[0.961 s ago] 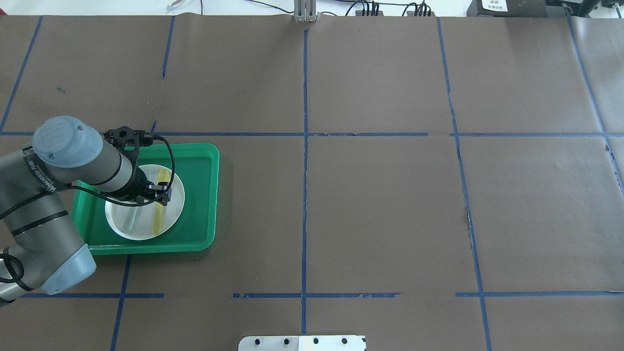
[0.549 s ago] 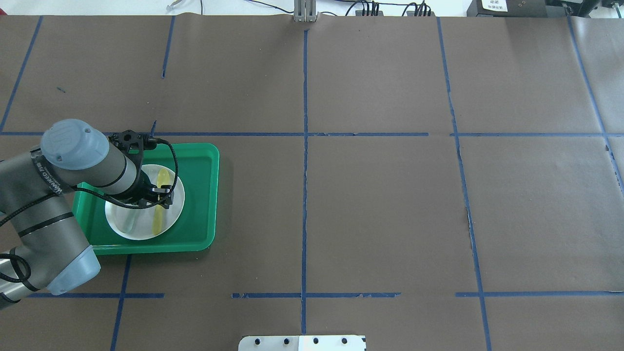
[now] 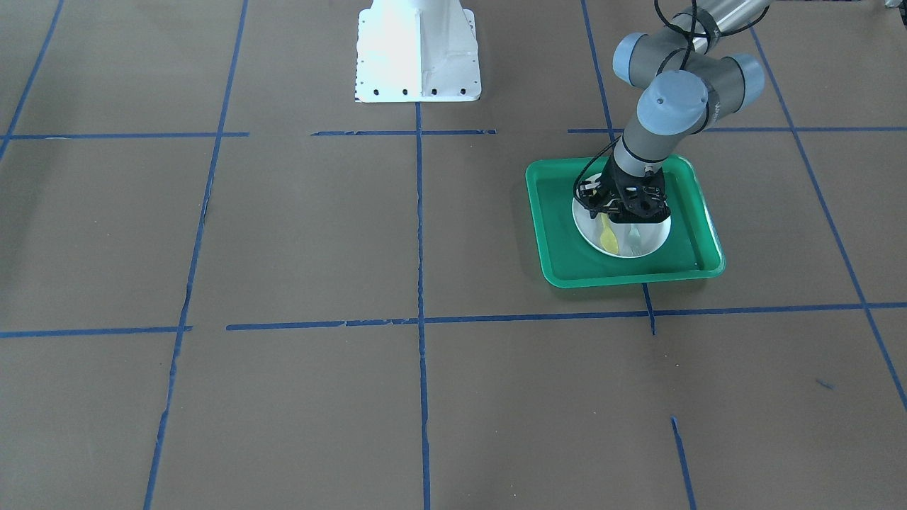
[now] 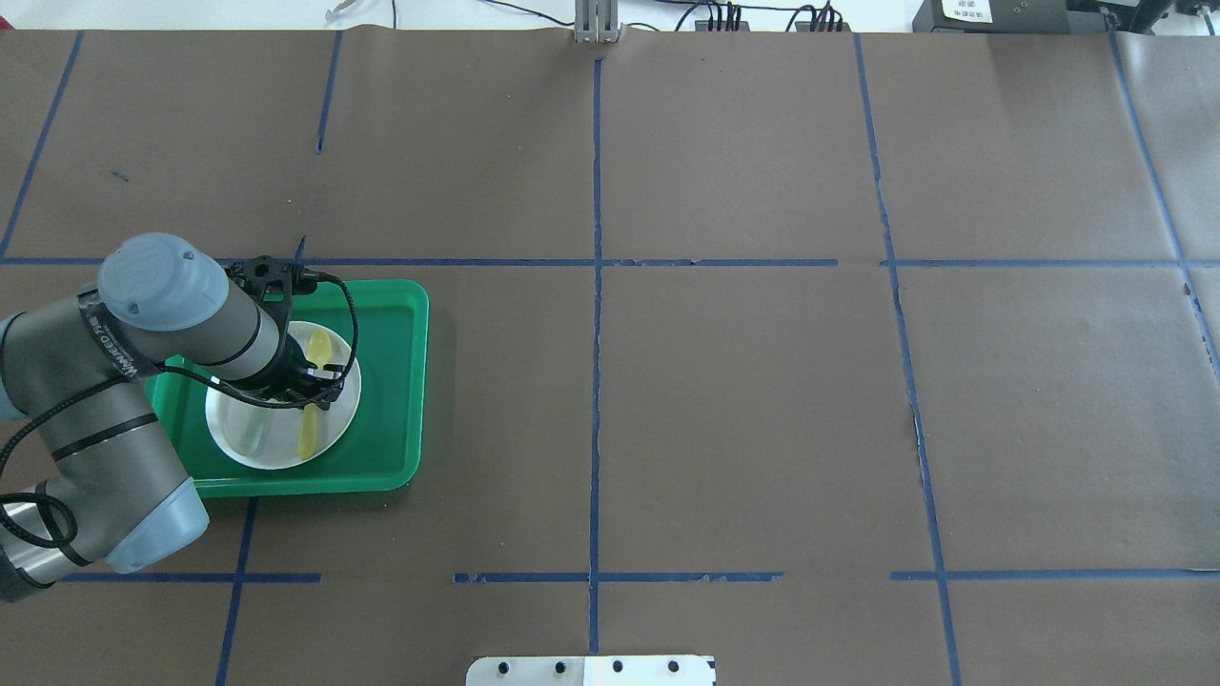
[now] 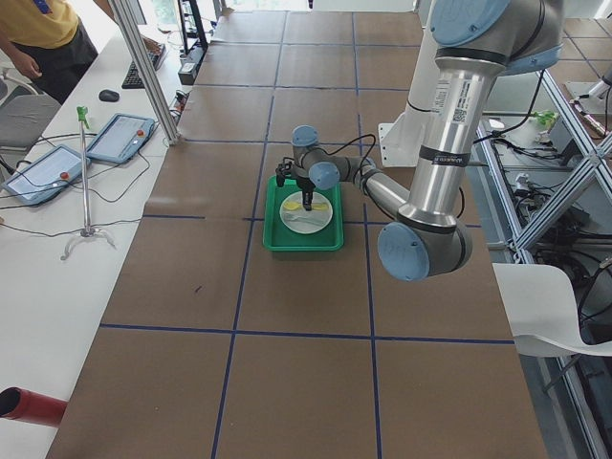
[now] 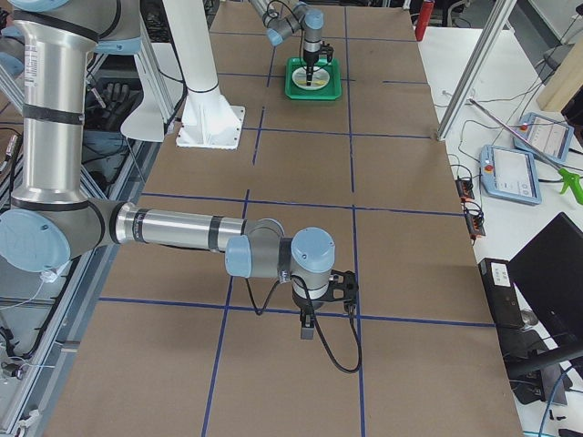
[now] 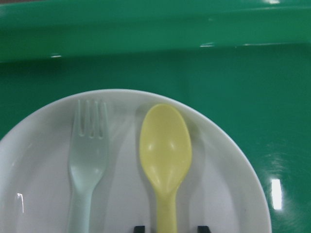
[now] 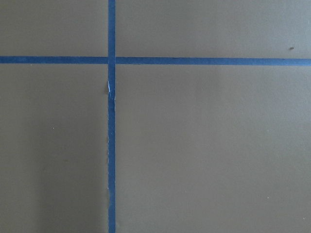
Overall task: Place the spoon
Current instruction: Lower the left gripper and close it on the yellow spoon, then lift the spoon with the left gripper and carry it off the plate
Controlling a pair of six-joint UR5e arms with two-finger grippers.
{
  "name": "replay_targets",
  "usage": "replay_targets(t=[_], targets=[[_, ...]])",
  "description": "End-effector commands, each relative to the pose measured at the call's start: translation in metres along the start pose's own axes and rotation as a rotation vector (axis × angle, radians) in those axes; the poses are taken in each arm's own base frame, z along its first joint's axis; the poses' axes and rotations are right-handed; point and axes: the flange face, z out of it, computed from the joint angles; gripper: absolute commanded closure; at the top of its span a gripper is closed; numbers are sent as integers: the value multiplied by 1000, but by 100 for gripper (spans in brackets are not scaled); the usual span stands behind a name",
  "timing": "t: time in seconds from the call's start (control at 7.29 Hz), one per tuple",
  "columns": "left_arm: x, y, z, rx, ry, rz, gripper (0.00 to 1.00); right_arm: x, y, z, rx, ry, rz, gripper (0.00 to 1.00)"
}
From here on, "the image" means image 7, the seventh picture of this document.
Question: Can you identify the yellow plastic spoon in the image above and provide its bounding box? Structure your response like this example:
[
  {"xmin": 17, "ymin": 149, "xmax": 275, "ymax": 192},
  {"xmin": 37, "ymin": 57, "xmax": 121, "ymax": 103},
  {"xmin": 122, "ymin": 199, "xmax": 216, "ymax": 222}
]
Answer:
[{"xmin": 139, "ymin": 104, "xmax": 192, "ymax": 233}]

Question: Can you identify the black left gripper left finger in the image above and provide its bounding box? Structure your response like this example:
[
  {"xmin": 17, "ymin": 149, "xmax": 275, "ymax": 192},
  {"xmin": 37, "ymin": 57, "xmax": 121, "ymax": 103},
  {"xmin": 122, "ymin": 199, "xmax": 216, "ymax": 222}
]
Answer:
[{"xmin": 133, "ymin": 226, "xmax": 145, "ymax": 233}]

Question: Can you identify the pale green plastic fork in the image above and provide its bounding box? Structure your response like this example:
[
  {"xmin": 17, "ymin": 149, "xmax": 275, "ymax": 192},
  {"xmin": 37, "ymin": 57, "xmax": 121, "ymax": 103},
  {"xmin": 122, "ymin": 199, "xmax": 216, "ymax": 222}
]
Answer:
[{"xmin": 67, "ymin": 100, "xmax": 109, "ymax": 233}]

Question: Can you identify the green plastic tray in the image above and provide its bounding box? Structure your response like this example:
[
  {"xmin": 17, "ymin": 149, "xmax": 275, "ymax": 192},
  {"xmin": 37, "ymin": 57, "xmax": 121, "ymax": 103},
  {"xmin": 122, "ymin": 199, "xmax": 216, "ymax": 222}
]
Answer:
[{"xmin": 0, "ymin": 0, "xmax": 311, "ymax": 233}]

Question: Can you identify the white round plate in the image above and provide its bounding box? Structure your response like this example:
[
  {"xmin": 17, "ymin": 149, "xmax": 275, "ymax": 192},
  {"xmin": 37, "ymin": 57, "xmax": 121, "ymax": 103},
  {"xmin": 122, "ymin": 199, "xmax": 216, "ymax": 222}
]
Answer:
[{"xmin": 0, "ymin": 89, "xmax": 272, "ymax": 233}]

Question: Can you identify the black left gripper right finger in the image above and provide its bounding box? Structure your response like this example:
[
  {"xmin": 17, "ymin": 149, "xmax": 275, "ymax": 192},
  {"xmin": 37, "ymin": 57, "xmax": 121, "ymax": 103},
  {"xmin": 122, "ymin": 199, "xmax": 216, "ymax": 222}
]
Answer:
[{"xmin": 197, "ymin": 226, "xmax": 209, "ymax": 233}]

